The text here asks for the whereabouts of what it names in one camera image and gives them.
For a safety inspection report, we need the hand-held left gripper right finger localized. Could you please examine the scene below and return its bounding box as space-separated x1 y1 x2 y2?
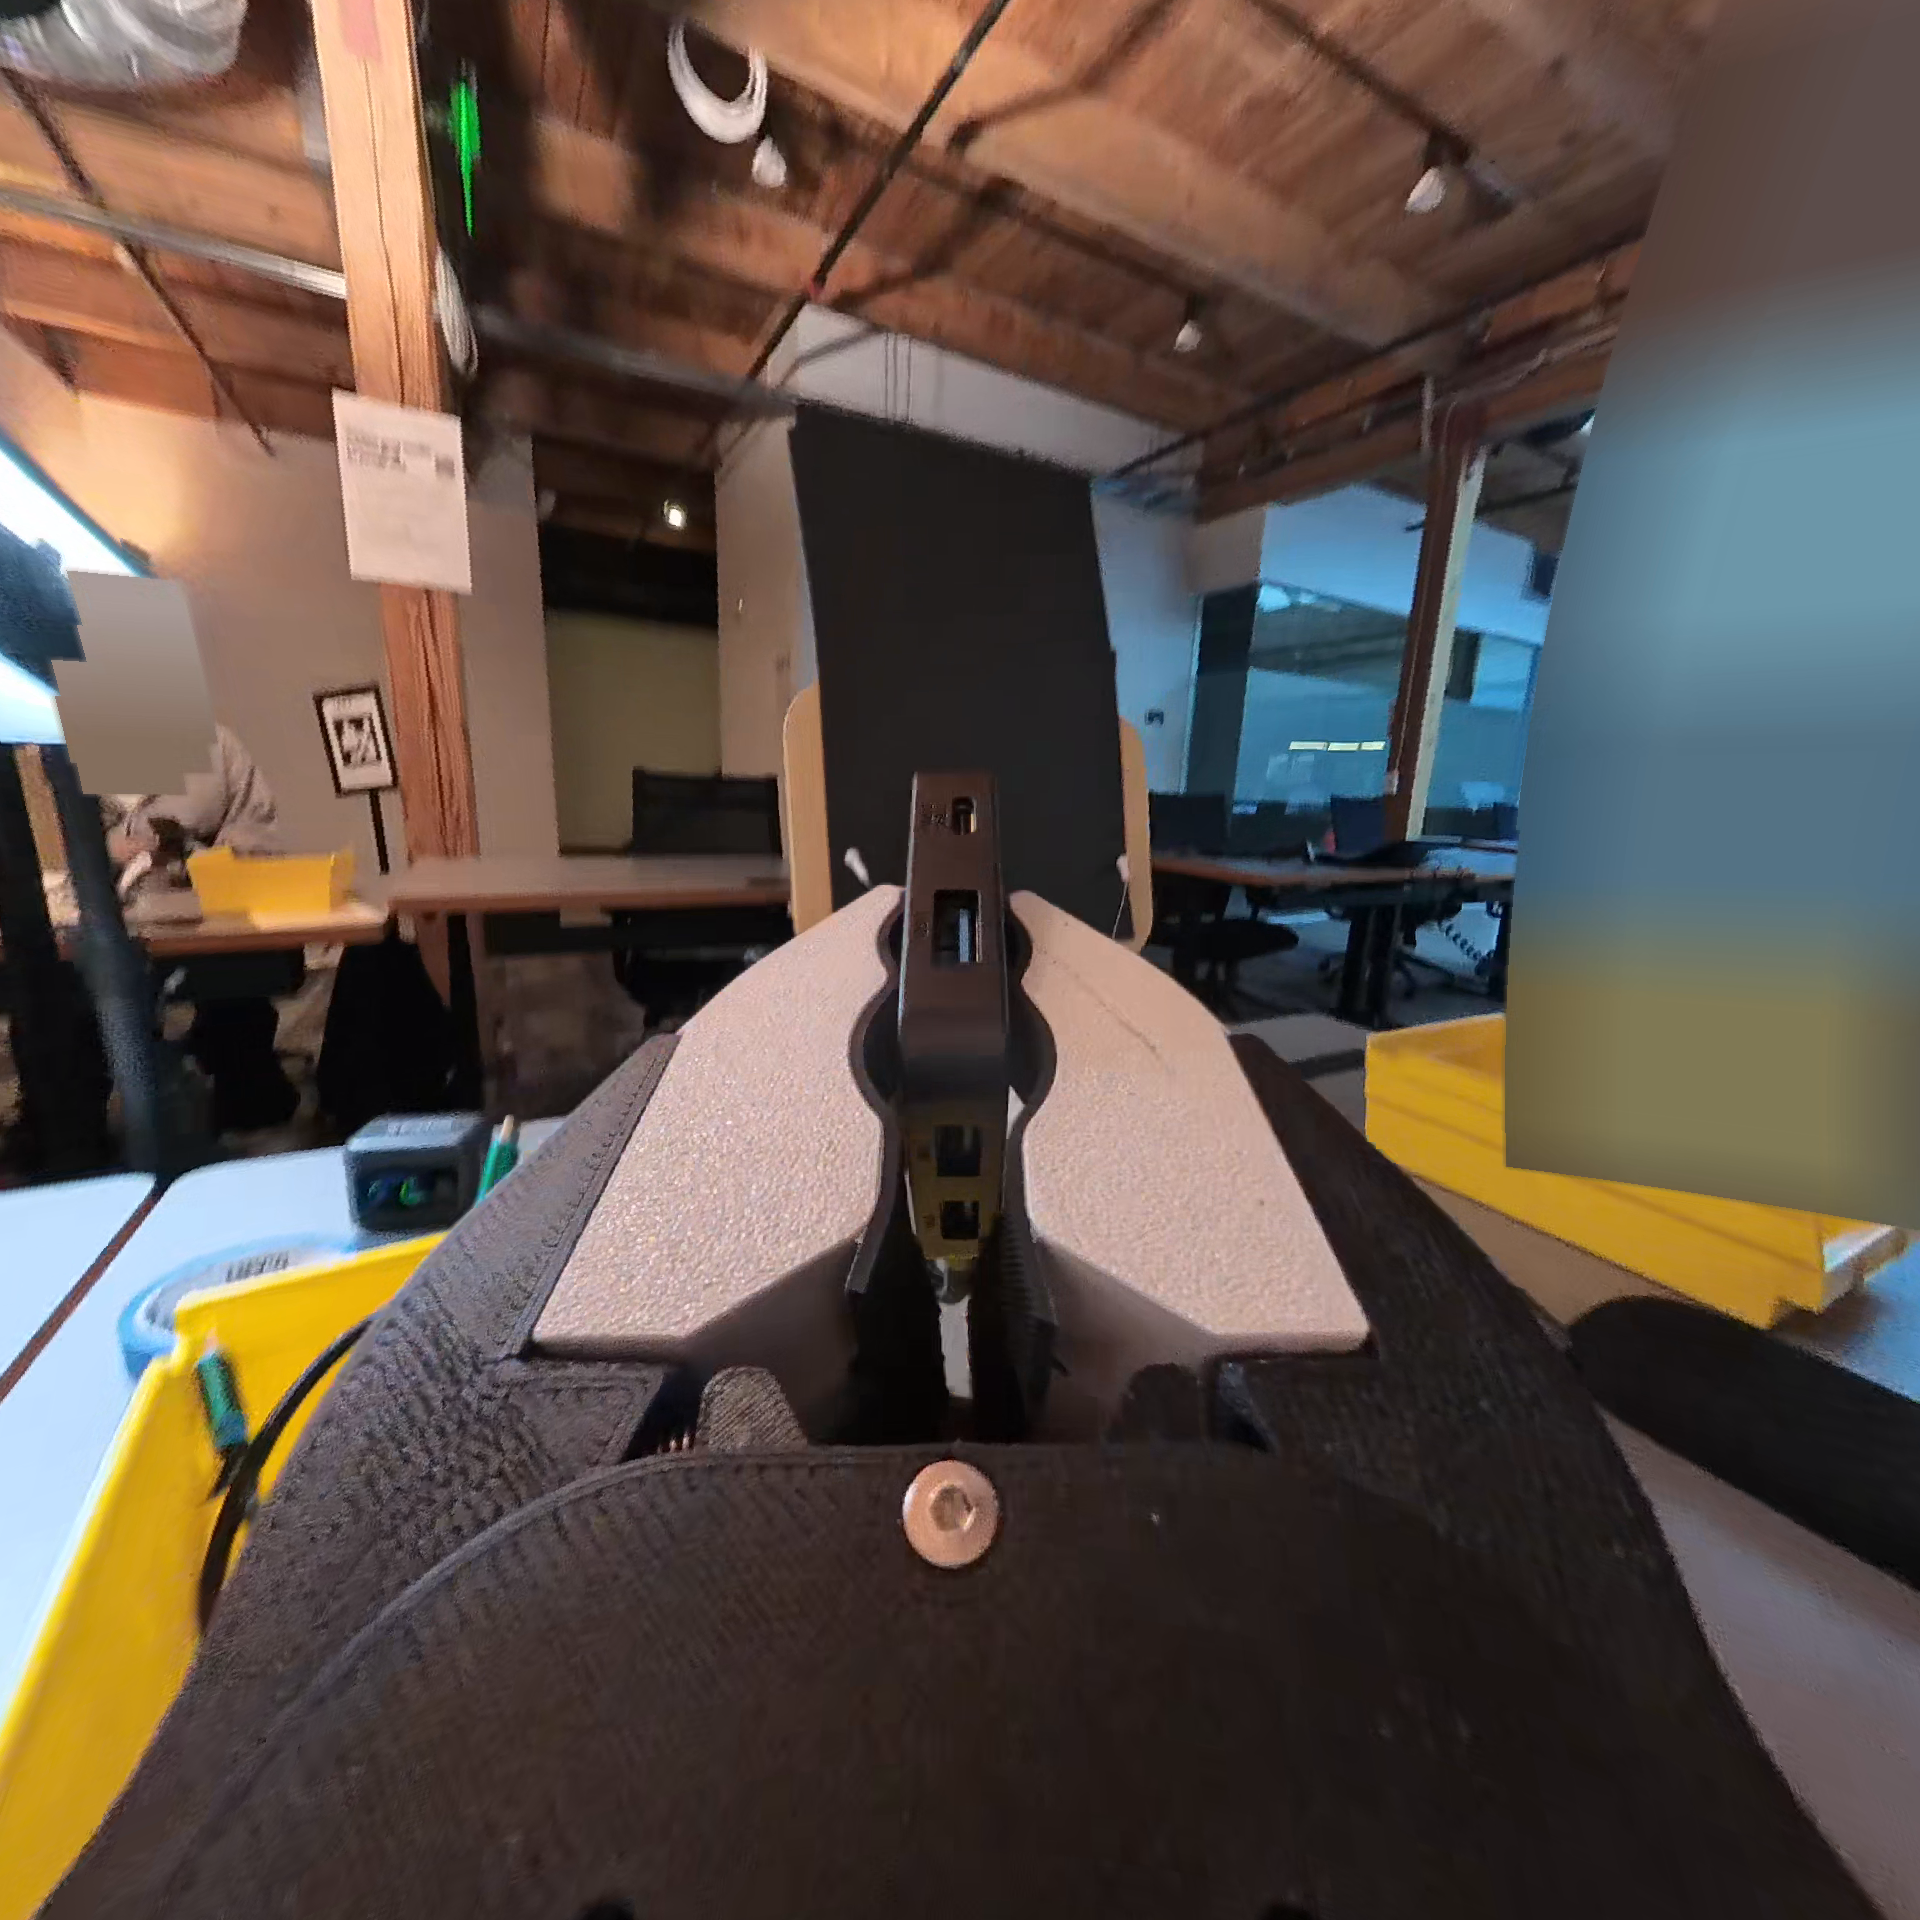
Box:
1009 888 1373 1394

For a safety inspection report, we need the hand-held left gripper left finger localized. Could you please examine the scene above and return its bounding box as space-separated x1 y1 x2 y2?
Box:
533 884 916 1368

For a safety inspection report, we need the yellow divided bin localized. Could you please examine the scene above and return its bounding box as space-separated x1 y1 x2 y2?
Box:
0 1229 444 1920
1362 1012 1912 1328

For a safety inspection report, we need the black hdmi adapter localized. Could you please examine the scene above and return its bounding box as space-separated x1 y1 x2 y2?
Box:
896 768 1011 1268

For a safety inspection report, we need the grey table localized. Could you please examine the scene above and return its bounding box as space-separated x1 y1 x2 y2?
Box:
381 852 797 924

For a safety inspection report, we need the wooden top office desk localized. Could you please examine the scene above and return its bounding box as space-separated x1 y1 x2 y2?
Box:
1148 839 1517 902
60 890 394 961

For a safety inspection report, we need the row of black office chairs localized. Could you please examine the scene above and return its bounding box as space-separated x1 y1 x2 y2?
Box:
1154 786 1508 1038

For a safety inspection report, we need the small yellow bin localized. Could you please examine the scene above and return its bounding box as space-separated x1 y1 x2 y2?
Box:
183 844 360 921

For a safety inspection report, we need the black framed marker sign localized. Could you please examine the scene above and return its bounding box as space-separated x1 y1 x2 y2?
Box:
311 681 400 874

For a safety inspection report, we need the blue tape roll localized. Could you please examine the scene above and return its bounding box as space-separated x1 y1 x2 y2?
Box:
116 1234 355 1377

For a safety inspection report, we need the black board white stand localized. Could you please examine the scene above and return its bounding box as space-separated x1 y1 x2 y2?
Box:
780 402 1157 950

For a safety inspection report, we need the black quilted wrist rest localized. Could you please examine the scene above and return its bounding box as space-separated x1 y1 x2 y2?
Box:
1568 1293 1920 1592

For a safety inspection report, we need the black light stand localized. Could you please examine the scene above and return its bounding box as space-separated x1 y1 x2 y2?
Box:
17 743 170 1186

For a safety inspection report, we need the white paper notice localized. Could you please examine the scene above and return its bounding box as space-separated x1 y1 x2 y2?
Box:
330 385 476 594

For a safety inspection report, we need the led light panel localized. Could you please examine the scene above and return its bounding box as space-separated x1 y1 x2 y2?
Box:
0 431 155 751

